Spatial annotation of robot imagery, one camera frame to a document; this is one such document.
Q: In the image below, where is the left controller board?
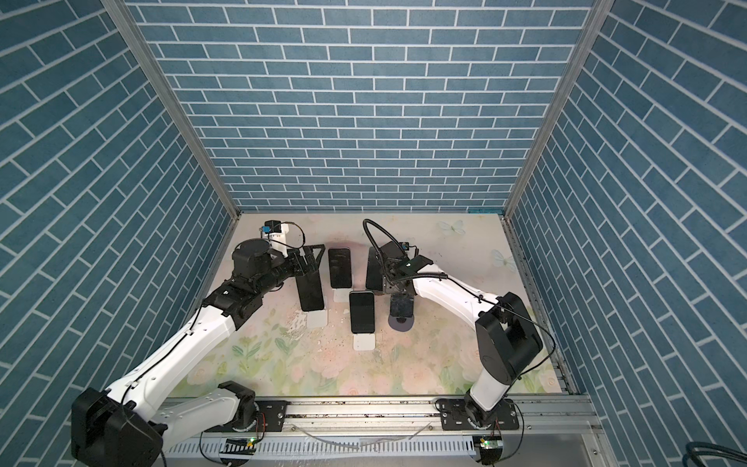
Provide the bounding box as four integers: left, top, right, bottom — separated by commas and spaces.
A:
218, 438, 257, 467

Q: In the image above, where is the aluminium corner post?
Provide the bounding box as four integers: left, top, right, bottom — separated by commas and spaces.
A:
101, 0, 240, 221
504, 0, 614, 219

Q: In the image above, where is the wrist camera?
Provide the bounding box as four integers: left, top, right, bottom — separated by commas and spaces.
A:
399, 241, 419, 261
261, 220, 289, 248

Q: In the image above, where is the black phone far left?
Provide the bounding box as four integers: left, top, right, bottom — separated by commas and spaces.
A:
296, 270, 325, 313

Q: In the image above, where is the black phone cracked screen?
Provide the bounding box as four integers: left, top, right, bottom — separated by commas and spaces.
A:
389, 293, 414, 323

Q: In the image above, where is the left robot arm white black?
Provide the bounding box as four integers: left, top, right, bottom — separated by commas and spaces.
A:
71, 239, 326, 466

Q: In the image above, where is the left aluminium corner post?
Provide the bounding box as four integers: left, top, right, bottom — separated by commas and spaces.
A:
101, 0, 240, 221

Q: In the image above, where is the white stand front middle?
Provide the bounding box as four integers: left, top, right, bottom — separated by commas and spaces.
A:
353, 333, 377, 352

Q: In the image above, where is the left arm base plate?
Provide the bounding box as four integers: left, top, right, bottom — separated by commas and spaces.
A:
207, 400, 288, 435

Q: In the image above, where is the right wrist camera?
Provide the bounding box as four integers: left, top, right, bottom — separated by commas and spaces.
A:
399, 241, 419, 261

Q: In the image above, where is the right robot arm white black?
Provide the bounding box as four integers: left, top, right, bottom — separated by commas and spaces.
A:
369, 242, 544, 429

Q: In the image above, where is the black phone teal edge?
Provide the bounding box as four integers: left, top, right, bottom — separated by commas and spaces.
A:
349, 291, 375, 335

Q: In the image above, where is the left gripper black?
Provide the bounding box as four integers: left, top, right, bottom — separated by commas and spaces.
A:
253, 243, 326, 298

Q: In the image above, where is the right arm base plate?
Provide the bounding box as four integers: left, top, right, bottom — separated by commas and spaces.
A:
434, 395, 521, 431

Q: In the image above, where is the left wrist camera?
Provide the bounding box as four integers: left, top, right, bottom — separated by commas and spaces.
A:
261, 220, 289, 248

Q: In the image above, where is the right aluminium corner post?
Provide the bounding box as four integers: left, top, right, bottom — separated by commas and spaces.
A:
504, 0, 614, 219

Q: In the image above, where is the black phone pink edge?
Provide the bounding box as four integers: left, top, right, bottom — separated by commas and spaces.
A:
328, 248, 353, 289

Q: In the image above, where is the black cable bottom right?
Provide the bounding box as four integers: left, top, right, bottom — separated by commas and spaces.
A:
681, 441, 747, 467

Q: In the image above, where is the white stand far left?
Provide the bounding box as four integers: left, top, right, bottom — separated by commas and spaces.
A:
305, 309, 328, 329

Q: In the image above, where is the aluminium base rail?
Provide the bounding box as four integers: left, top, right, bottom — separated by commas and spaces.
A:
163, 394, 616, 466

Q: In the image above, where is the white vented cable duct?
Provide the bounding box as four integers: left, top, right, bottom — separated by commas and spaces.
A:
167, 435, 475, 461

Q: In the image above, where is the black phone on round stand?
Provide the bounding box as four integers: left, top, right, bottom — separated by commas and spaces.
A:
365, 247, 383, 294

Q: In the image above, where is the white stand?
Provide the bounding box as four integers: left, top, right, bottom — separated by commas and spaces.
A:
333, 289, 352, 304
305, 309, 328, 329
353, 333, 377, 352

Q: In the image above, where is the right controller board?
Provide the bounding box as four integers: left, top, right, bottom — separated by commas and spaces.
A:
472, 435, 505, 466

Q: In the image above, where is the white stand back middle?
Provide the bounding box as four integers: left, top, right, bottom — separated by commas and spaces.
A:
333, 289, 352, 304

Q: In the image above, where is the controller board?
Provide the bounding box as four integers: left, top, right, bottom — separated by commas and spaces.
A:
218, 438, 257, 467
472, 435, 505, 466

